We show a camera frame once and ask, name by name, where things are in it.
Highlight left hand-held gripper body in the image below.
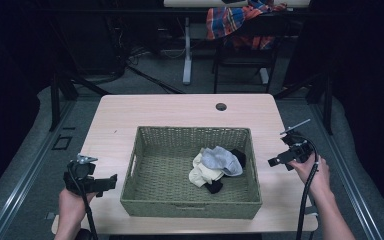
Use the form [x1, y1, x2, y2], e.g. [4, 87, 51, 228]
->
[63, 153, 99, 197]

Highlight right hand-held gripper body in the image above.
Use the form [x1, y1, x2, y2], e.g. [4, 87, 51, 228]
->
[279, 118, 315, 164]

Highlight green woven basket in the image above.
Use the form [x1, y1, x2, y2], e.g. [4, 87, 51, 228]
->
[119, 125, 264, 221]

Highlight light blue sock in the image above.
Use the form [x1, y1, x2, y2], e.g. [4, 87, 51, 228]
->
[200, 145, 244, 177]

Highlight small black sock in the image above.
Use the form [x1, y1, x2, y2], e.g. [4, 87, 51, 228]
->
[203, 179, 224, 195]

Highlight cream sock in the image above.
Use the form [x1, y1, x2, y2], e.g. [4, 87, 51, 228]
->
[188, 151, 227, 188]

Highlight person's right hand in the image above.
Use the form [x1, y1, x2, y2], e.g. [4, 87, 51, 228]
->
[288, 154, 332, 202]

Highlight person's left hand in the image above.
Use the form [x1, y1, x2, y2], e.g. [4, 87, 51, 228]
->
[57, 187, 98, 231]

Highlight black metal stand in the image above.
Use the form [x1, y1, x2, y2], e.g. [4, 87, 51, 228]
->
[48, 71, 111, 132]
[273, 71, 334, 136]

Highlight black chair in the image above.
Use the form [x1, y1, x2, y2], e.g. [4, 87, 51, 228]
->
[211, 13, 294, 95]

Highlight plaid cloth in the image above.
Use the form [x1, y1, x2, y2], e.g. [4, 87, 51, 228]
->
[205, 0, 288, 51]

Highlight white desk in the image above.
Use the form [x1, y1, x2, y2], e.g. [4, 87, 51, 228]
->
[163, 0, 312, 86]

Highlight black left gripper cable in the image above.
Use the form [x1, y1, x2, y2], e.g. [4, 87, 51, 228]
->
[65, 166, 100, 240]

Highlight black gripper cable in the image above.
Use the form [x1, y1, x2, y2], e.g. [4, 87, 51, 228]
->
[65, 166, 100, 240]
[294, 136, 320, 240]

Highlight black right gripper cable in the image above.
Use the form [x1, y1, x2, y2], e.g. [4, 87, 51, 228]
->
[294, 136, 320, 240]

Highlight floor cables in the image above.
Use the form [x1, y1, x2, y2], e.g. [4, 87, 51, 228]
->
[123, 46, 186, 95]

